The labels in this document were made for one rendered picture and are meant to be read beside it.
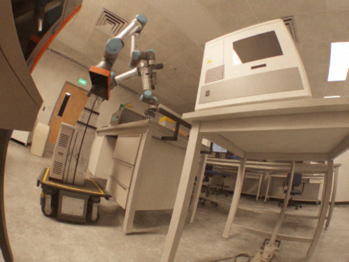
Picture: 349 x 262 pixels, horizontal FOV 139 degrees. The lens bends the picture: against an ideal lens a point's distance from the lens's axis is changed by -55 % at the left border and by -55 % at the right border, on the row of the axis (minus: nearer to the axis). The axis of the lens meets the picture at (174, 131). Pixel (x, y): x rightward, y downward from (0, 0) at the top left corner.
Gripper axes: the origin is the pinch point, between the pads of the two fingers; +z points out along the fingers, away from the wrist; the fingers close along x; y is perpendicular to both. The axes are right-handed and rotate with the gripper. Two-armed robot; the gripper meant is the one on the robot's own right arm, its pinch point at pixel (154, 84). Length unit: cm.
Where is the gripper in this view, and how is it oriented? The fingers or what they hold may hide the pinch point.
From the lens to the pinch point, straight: 112.0
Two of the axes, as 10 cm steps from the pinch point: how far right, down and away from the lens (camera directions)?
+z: 1.5, 9.9, -0.1
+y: -9.6, 1.4, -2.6
